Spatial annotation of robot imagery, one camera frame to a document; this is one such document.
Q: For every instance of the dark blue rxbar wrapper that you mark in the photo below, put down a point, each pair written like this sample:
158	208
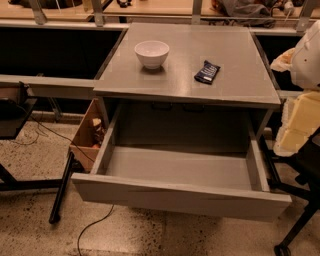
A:
207	73

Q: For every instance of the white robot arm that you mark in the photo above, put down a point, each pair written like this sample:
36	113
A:
300	115

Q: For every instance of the grey cabinet with top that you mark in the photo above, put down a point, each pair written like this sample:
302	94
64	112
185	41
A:
242	82

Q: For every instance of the open grey top drawer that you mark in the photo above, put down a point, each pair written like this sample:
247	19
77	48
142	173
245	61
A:
205	163

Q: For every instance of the white ceramic bowl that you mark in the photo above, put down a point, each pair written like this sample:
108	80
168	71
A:
151	54

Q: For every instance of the wooden box on floor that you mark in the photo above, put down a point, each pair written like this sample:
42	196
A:
88	139

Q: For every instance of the black stand leg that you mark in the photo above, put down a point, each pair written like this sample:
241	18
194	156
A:
54	216

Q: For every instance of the grey cloth in background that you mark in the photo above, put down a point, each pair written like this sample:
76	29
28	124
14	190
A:
250	13

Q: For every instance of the metal railing frame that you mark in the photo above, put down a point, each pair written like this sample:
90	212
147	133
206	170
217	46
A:
193	12

